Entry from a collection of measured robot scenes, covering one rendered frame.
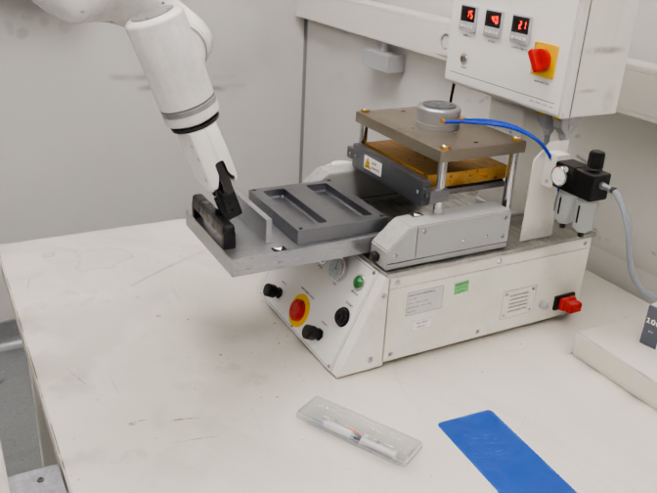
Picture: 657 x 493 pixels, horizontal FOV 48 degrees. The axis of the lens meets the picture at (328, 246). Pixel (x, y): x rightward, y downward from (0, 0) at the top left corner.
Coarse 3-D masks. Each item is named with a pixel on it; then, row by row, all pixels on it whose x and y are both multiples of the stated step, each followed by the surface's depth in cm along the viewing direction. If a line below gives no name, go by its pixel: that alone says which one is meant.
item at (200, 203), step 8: (200, 200) 119; (192, 208) 122; (200, 208) 118; (208, 208) 115; (216, 208) 116; (200, 216) 122; (208, 216) 115; (216, 216) 113; (224, 216) 113; (216, 224) 112; (224, 224) 110; (232, 224) 110; (224, 232) 110; (232, 232) 110; (224, 240) 110; (232, 240) 111; (224, 248) 111
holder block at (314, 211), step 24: (264, 192) 129; (288, 192) 128; (312, 192) 129; (336, 192) 131; (288, 216) 118; (312, 216) 122; (336, 216) 119; (360, 216) 124; (384, 216) 120; (312, 240) 115
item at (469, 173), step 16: (368, 144) 136; (384, 144) 136; (400, 144) 137; (400, 160) 127; (416, 160) 128; (432, 160) 128; (464, 160) 129; (480, 160) 130; (496, 160) 130; (432, 176) 121; (448, 176) 123; (464, 176) 125; (480, 176) 126; (496, 176) 128
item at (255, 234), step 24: (240, 192) 123; (192, 216) 123; (240, 216) 122; (264, 216) 114; (216, 240) 114; (240, 240) 115; (264, 240) 114; (288, 240) 116; (336, 240) 117; (360, 240) 118; (240, 264) 109; (264, 264) 111; (288, 264) 113
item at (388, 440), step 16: (320, 400) 111; (320, 416) 107; (336, 416) 107; (352, 416) 107; (352, 432) 104; (368, 432) 104; (384, 432) 104; (400, 432) 104; (384, 448) 101; (400, 448) 101; (416, 448) 102
